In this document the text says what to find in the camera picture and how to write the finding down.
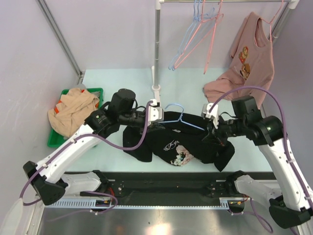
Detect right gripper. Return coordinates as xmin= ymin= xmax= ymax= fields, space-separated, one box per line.
xmin=202 ymin=113 xmax=247 ymax=146

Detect blue wire hanger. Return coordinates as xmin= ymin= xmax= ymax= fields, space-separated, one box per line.
xmin=168 ymin=0 xmax=218 ymax=71
xmin=161 ymin=103 xmax=204 ymax=131

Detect black t-shirt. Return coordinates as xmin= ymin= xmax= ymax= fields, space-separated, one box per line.
xmin=126 ymin=111 xmax=235 ymax=171

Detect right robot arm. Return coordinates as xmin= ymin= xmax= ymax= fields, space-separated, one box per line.
xmin=201 ymin=96 xmax=313 ymax=229

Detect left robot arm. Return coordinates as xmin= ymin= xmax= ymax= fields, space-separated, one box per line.
xmin=23 ymin=89 xmax=158 ymax=206

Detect pink mario t-shirt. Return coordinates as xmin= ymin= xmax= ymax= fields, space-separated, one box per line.
xmin=203 ymin=12 xmax=274 ymax=102

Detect pink hanger holding shirt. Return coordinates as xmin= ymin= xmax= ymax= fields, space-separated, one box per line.
xmin=260 ymin=0 xmax=285 ymax=43

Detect beige garment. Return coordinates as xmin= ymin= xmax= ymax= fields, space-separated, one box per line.
xmin=47 ymin=88 xmax=100 ymax=138

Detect green plastic bin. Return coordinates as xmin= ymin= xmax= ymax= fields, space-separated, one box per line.
xmin=47 ymin=87 xmax=104 ymax=148

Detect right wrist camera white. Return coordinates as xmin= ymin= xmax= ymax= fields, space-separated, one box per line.
xmin=201 ymin=103 xmax=220 ymax=129

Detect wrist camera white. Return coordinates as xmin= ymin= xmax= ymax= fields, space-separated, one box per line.
xmin=201 ymin=103 xmax=220 ymax=129
xmin=148 ymin=99 xmax=164 ymax=123

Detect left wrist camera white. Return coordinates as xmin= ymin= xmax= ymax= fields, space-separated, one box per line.
xmin=148 ymin=99 xmax=164 ymax=123

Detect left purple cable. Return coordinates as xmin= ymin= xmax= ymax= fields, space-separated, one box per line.
xmin=19 ymin=100 xmax=157 ymax=218

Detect purple cable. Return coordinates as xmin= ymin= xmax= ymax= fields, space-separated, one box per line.
xmin=19 ymin=100 xmax=157 ymax=218
xmin=209 ymin=85 xmax=313 ymax=235

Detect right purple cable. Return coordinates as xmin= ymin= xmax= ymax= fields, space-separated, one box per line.
xmin=209 ymin=85 xmax=313 ymax=235

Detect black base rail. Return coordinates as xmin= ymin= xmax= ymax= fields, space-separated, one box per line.
xmin=96 ymin=171 xmax=247 ymax=207

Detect pink wire hanger middle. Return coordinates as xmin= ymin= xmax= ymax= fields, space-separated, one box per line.
xmin=203 ymin=0 xmax=223 ymax=74

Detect white cable duct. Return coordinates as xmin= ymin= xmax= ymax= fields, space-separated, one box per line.
xmin=46 ymin=198 xmax=229 ymax=210

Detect clothes rack metal frame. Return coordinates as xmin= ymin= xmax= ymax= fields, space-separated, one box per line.
xmin=151 ymin=0 xmax=299 ymax=104

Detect aluminium corner post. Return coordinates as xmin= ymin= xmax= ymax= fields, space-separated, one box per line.
xmin=36 ymin=0 xmax=83 ymax=83

